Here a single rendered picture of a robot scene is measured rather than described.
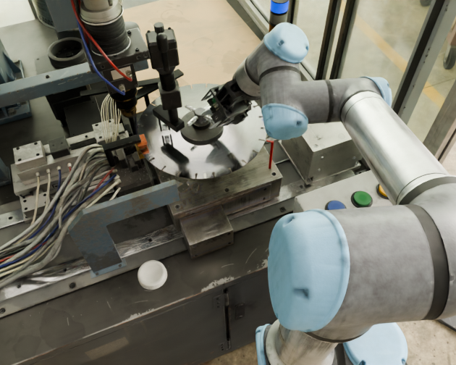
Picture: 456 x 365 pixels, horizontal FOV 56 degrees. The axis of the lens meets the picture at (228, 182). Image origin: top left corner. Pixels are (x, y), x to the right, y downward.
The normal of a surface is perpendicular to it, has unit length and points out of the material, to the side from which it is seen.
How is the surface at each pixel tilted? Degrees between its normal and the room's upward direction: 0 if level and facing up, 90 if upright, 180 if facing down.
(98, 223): 90
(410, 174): 41
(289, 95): 20
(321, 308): 63
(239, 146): 0
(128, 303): 0
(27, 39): 0
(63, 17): 90
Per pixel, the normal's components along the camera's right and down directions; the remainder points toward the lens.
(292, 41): 0.44, -0.30
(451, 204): -0.01, -0.91
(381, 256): 0.01, -0.36
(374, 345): 0.11, -0.60
